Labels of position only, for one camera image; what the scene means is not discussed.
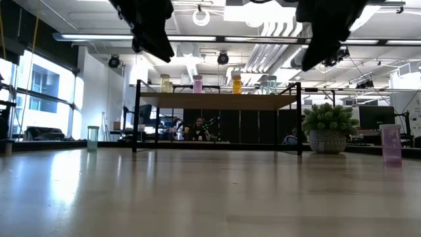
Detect orange medicine bottle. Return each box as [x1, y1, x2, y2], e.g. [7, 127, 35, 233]
[231, 74, 243, 95]

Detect long ceiling light bar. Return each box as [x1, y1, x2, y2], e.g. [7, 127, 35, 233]
[52, 32, 421, 47]

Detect green potted plant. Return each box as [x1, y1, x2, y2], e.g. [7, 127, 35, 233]
[301, 102, 360, 155]

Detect black computer monitor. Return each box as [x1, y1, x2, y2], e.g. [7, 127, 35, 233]
[358, 105, 396, 131]
[137, 104, 153, 126]

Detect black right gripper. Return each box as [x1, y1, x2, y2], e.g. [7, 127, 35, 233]
[295, 0, 369, 72]

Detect pink medicine bottle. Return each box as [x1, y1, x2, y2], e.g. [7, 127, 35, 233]
[192, 74, 203, 94]
[379, 123, 403, 166]

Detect silver round air duct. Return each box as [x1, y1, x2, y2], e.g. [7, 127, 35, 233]
[268, 0, 382, 82]

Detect yellow extension cord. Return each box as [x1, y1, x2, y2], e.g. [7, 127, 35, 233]
[14, 0, 42, 141]

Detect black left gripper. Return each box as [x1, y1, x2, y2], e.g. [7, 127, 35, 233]
[109, 0, 175, 63]

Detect dark sofa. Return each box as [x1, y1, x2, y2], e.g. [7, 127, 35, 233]
[23, 126, 66, 142]

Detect person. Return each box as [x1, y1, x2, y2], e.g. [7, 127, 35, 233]
[187, 117, 211, 142]
[282, 127, 301, 145]

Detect black round ceiling fixture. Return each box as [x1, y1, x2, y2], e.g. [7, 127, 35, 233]
[107, 54, 121, 69]
[216, 51, 230, 66]

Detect black ceiling spotlight cluster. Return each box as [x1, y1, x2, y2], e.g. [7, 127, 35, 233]
[324, 47, 351, 68]

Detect white ring light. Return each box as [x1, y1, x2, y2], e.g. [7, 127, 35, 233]
[192, 8, 211, 27]

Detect black partition panels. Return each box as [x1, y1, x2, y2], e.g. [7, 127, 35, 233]
[182, 109, 299, 143]

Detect wooden shelf black legs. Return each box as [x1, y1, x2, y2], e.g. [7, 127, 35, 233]
[132, 78, 303, 156]

